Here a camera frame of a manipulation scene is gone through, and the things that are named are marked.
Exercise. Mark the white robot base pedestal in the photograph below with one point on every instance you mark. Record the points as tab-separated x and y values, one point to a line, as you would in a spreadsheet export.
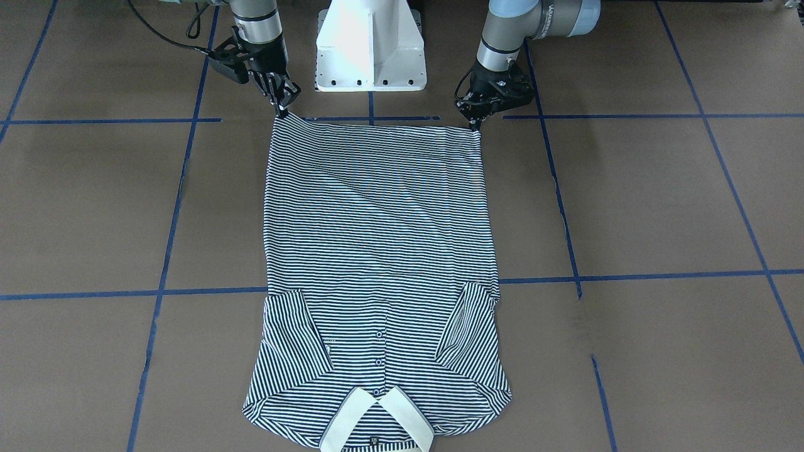
370	46

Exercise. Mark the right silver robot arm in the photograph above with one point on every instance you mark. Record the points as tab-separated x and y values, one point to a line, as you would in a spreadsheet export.
256	21

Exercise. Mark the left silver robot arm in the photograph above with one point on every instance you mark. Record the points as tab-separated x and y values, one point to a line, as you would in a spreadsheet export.
509	24

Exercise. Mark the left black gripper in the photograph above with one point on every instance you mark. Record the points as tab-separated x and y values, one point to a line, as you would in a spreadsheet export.
482	104

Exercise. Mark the navy white striped polo shirt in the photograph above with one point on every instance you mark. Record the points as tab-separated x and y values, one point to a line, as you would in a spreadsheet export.
379	329

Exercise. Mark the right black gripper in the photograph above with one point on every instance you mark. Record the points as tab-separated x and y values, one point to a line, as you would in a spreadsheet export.
270	61

